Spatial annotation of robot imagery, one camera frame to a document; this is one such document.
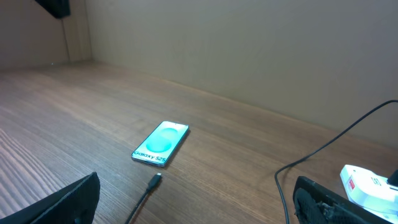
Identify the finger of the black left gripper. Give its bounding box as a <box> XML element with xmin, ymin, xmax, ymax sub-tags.
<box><xmin>35</xmin><ymin>0</ymin><xmax>71</xmax><ymax>19</ymax></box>

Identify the black USB charger cable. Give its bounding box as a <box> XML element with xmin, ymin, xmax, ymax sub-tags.
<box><xmin>124</xmin><ymin>99</ymin><xmax>398</xmax><ymax>224</ymax></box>

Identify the white power strip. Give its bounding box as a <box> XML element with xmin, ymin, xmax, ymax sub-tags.
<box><xmin>340</xmin><ymin>165</ymin><xmax>397</xmax><ymax>224</ymax></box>

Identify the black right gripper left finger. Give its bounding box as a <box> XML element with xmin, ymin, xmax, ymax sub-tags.
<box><xmin>1</xmin><ymin>172</ymin><xmax>100</xmax><ymax>224</ymax></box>

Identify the teal screen smartphone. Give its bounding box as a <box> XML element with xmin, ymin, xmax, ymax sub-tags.
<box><xmin>131</xmin><ymin>121</ymin><xmax>189</xmax><ymax>167</ymax></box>

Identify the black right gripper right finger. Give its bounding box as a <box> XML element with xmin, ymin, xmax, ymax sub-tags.
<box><xmin>293</xmin><ymin>176</ymin><xmax>391</xmax><ymax>224</ymax></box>

